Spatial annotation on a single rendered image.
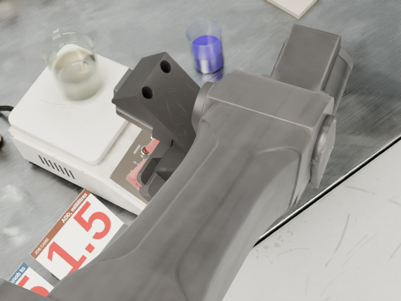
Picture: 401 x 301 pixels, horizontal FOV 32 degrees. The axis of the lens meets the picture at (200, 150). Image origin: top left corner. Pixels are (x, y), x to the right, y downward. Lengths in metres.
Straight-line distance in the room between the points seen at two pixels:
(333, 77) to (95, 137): 0.30
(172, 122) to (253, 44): 0.40
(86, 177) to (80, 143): 0.04
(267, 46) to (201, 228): 0.59
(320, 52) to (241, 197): 0.19
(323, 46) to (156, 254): 0.26
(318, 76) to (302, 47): 0.03
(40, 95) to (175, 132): 0.30
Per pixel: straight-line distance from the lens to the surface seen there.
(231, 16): 0.92
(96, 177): 0.74
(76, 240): 0.76
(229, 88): 0.42
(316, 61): 0.50
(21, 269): 0.75
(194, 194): 0.33
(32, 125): 0.76
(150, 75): 0.50
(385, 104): 0.84
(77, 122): 0.75
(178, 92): 0.51
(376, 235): 0.76
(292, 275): 0.74
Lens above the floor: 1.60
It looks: 60 degrees down
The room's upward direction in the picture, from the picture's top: 11 degrees counter-clockwise
